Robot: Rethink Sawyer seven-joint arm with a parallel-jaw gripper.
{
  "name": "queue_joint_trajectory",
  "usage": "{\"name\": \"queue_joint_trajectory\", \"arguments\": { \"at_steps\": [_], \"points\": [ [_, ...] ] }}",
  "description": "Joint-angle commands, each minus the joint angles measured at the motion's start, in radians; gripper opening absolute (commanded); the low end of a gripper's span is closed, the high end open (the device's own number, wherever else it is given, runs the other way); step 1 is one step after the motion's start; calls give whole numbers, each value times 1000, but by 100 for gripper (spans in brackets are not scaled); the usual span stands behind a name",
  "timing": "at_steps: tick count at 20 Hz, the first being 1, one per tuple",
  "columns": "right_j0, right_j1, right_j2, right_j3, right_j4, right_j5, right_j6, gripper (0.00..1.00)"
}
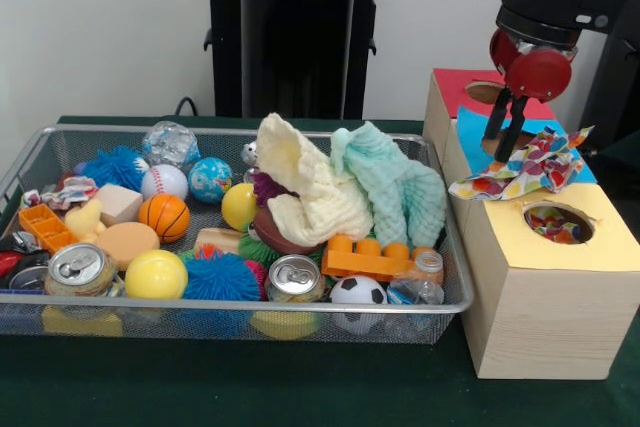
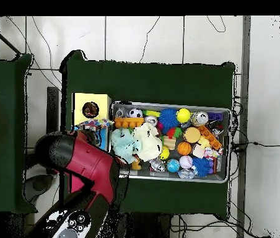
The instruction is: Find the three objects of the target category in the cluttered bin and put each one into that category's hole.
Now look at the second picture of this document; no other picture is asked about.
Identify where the cream waffle cloth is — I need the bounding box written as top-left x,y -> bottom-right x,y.
132,122 -> 164,162

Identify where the light teal waffle cloth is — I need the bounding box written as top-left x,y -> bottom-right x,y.
110,127 -> 142,165

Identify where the wooden box with three holes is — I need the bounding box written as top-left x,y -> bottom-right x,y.
69,92 -> 112,195

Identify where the orange toy building block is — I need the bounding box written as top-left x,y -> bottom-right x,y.
114,117 -> 145,129

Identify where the black and white soccer ball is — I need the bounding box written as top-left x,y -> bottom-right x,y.
129,108 -> 144,119

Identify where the blue spiky rubber ball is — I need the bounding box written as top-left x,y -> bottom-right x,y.
191,156 -> 214,177
159,108 -> 180,129

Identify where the yellow smooth ball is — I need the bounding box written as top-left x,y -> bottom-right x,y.
176,108 -> 191,123

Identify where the blue and green globe ball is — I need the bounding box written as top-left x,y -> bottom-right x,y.
166,159 -> 180,173

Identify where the orange toy basketball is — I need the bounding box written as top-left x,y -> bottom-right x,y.
177,141 -> 192,156

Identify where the white toy baseball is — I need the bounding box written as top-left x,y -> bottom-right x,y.
179,155 -> 193,169

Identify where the grey stand base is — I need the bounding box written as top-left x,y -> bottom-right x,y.
23,174 -> 56,203

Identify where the dark green side table cloth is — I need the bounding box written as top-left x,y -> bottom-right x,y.
0,54 -> 38,214

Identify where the shallow wire mesh bin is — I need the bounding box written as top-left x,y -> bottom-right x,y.
107,100 -> 232,183

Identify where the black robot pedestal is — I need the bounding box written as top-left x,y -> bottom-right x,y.
120,212 -> 174,238

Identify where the black power cable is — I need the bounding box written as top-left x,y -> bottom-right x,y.
231,141 -> 280,152

